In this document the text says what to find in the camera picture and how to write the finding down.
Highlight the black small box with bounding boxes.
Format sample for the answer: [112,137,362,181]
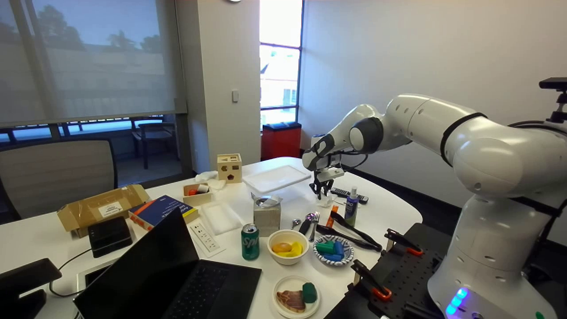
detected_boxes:
[89,218,134,257]

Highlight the white remote control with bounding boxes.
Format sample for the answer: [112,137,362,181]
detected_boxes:
[188,220,224,257]

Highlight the grey Dell laptop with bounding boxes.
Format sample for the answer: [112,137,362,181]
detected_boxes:
[75,210,263,319]

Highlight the red bin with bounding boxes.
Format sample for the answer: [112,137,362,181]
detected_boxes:
[261,123,302,160]

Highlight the white bowl with yellow food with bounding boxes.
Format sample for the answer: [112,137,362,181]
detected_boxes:
[266,229,309,266]

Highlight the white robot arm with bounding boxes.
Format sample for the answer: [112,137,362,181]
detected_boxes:
[304,94,567,319]

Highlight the wooden shape sorter box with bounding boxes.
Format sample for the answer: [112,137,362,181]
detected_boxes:
[217,153,243,183]

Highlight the black mounting plate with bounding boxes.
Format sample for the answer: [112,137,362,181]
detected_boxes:
[325,224,451,319]

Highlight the small wooden tray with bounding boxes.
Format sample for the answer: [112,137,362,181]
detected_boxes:
[183,183,213,206]

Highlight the clear plastic bag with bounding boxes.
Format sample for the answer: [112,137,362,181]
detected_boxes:
[203,204,242,236]

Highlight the blue yellow book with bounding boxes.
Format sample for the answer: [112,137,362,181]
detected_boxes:
[130,195,197,231]

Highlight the wall light switch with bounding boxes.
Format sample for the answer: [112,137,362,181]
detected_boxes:
[231,89,242,105]

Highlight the cardboard box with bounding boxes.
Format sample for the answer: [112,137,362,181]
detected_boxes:
[57,185,151,238]

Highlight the black clamp orange tip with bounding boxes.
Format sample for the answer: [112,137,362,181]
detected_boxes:
[352,259,394,302]
[385,229,426,257]

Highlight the white plate with food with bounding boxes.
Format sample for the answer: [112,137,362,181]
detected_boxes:
[272,277,323,319]

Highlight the grey office chair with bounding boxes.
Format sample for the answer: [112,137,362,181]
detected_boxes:
[0,139,118,218]

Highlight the clear plastic tray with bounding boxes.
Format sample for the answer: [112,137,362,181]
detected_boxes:
[243,165,311,194]

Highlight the black tongs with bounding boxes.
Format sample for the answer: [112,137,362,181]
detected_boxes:
[316,215,383,252]

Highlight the blue patterned plate with toys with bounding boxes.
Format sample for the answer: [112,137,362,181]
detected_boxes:
[314,236,355,268]

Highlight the black device on table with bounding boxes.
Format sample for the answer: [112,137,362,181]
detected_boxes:
[0,259,63,319]

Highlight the black marker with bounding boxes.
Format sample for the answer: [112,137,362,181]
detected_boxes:
[300,213,318,236]

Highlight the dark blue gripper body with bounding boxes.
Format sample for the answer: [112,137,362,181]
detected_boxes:
[313,167,344,192]

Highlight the black remote control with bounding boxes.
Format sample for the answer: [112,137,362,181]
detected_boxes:
[332,188,369,206]

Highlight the green soda can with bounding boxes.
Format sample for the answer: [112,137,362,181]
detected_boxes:
[242,224,261,261]

